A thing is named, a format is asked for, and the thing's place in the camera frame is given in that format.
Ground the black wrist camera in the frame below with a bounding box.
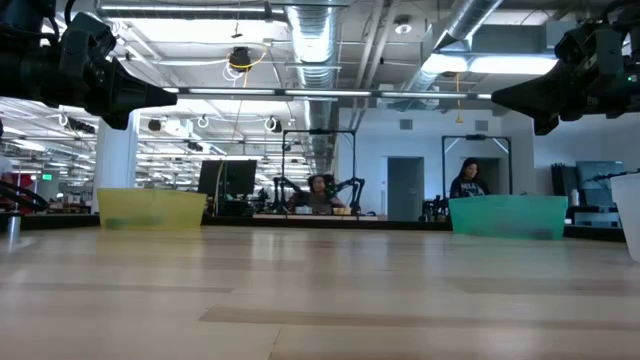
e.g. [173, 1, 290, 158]
[553, 20, 625, 66]
[58, 10, 117, 64]

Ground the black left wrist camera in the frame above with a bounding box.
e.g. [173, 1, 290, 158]
[58, 10, 117, 64]

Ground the dark door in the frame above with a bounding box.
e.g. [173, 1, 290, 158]
[482, 157, 501, 194]

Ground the black ceiling device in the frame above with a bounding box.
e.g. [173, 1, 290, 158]
[228, 45, 253, 72]

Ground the red background furniture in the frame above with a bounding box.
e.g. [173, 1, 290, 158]
[10, 172, 34, 202]

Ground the black metal rig frame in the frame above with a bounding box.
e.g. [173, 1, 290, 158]
[441, 133, 513, 197]
[281, 128, 358, 217]

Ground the black monitor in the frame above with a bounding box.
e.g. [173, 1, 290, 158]
[197, 159, 258, 197]

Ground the black table frame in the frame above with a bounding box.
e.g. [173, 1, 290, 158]
[0, 213, 626, 244]

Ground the grey door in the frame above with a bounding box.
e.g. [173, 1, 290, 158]
[386, 156, 426, 222]

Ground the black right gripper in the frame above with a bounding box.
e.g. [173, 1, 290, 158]
[491, 44, 629, 136]

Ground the yellow hanging pendant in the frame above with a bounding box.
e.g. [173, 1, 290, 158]
[454, 72, 464, 125]

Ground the black cabinet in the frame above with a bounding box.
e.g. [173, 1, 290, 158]
[550, 163, 577, 199]

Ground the grey blue board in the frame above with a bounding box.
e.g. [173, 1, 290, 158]
[574, 159, 626, 229]

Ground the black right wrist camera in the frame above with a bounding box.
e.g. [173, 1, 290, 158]
[553, 20, 625, 66]

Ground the silver metal post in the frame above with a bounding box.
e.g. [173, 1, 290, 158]
[6, 212, 23, 242]

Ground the green translucent plastic bin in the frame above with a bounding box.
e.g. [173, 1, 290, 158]
[448, 194, 569, 241]

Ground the bright ceiling light panel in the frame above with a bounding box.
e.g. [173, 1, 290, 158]
[421, 51, 559, 77]

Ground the long linear ceiling light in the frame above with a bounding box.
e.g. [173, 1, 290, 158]
[162, 86, 494, 101]

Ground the silver ventilation duct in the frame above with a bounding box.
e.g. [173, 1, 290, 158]
[399, 0, 504, 109]
[284, 4, 344, 176]

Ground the white column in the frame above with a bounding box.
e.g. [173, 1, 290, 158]
[92, 110, 140, 211]

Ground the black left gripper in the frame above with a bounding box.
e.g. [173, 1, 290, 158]
[47, 47, 178, 132]

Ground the yellow translucent plastic bin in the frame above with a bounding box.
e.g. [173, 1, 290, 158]
[96, 187, 208, 232]

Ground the person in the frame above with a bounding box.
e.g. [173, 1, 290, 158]
[287, 173, 347, 214]
[448, 157, 492, 200]

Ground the clear plastic bin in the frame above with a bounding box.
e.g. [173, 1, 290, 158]
[610, 172, 640, 264]

